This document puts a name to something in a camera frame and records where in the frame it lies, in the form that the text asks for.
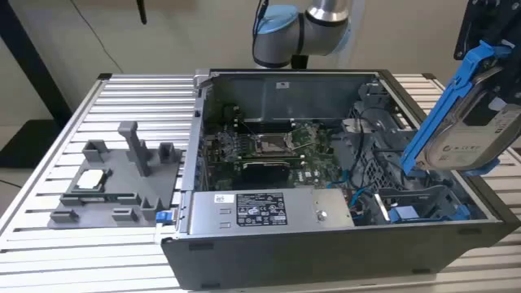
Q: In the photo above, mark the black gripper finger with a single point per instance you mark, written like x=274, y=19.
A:
x=509, y=76

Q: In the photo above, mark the hard disk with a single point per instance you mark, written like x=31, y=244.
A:
x=456, y=143

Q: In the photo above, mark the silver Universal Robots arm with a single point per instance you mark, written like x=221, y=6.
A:
x=317, y=36

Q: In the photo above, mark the grey metal disk bay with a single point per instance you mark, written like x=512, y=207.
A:
x=366, y=158

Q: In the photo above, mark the black RAM slot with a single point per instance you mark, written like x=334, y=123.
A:
x=271, y=157

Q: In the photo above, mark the green motherboard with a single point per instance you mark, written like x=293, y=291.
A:
x=317, y=171

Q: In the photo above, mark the CPU socket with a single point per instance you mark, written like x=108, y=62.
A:
x=271, y=143

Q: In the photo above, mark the thin locking lever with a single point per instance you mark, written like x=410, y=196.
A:
x=248, y=127

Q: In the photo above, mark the black graphics card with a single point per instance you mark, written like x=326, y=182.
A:
x=264, y=175

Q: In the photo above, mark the open black PC case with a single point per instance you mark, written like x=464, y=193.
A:
x=305, y=262

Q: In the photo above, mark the black antenna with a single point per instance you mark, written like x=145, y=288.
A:
x=141, y=12

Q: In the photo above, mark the silver power supply unit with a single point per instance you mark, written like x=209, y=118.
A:
x=203, y=213

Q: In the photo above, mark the blue plastic clip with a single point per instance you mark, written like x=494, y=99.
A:
x=163, y=217

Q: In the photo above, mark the grey parts rack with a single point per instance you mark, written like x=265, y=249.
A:
x=121, y=183

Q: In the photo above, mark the silver CPU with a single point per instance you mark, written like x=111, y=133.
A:
x=91, y=179

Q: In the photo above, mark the black monitor stand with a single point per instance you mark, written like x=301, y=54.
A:
x=24, y=45

